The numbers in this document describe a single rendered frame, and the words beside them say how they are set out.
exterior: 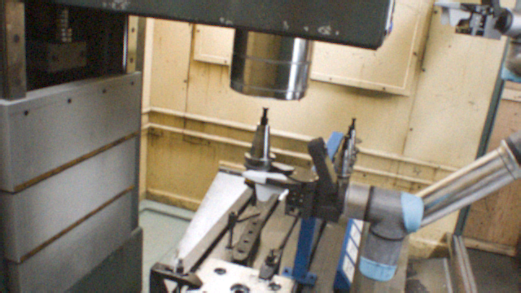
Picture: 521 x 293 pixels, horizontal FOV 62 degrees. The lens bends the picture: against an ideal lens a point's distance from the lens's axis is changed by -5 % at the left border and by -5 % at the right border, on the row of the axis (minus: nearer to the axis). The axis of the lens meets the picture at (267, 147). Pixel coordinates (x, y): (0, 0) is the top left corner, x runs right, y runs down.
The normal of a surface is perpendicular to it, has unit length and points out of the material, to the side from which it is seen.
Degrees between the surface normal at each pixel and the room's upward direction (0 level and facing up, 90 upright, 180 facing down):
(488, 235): 90
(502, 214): 90
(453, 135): 90
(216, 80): 91
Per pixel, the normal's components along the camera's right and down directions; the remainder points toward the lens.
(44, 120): 0.96, 0.20
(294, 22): -0.27, 0.27
